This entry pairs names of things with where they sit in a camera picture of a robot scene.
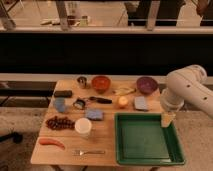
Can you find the red chili pepper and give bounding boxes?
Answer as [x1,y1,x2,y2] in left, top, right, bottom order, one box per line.
[38,138,65,150]

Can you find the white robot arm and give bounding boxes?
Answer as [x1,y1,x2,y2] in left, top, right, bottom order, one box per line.
[160,65,213,128]

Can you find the white plastic cup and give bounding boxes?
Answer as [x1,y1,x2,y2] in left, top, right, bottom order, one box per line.
[75,118,92,138]

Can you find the small metal cup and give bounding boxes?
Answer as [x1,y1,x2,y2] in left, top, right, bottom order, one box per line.
[77,76,87,89]

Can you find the grey blue cloth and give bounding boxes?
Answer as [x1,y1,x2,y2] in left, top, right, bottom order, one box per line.
[134,96,148,111]

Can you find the green plastic tray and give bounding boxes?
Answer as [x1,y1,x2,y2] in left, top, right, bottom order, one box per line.
[115,113,185,166]

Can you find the purple bowl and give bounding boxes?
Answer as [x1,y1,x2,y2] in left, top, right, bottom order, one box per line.
[136,77,158,95]

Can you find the orange round fruit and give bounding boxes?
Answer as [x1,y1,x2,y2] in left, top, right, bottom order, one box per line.
[118,96,129,108]

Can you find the yellow banana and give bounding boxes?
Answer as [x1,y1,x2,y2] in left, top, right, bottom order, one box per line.
[113,87,136,96]

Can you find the blue sponge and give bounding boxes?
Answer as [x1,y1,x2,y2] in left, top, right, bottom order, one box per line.
[85,109,103,121]

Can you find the red bowl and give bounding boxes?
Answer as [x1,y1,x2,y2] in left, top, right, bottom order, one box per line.
[91,76,111,93]

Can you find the small round metal tin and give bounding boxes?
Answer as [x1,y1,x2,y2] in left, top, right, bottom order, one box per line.
[73,98,86,110]

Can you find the wooden table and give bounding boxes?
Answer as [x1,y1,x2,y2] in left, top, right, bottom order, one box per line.
[30,79,164,167]

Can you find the silver metal fork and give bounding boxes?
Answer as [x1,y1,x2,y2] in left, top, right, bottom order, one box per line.
[73,150,105,156]

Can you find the black rectangular block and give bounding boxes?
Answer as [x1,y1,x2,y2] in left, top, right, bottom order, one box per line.
[53,90,73,98]

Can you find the dark red grape bunch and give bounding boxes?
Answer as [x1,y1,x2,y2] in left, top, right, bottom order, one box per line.
[46,116,75,130]

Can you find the black handled tool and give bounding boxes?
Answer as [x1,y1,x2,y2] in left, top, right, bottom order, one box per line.
[89,96,112,104]

